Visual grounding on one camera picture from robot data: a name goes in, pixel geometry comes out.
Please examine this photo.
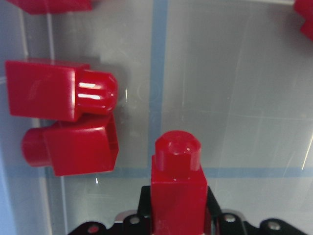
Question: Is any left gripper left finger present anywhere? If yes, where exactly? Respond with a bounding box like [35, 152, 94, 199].
[70, 186, 153, 235]

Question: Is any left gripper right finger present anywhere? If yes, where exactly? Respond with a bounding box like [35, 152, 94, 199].
[204, 188, 305, 235]

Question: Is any red block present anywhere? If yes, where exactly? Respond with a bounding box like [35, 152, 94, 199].
[293, 0, 313, 41]
[5, 58, 118, 122]
[151, 130, 207, 235]
[8, 0, 92, 15]
[22, 114, 119, 176]

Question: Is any clear plastic storage box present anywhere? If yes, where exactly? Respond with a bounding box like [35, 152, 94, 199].
[0, 0, 313, 235]

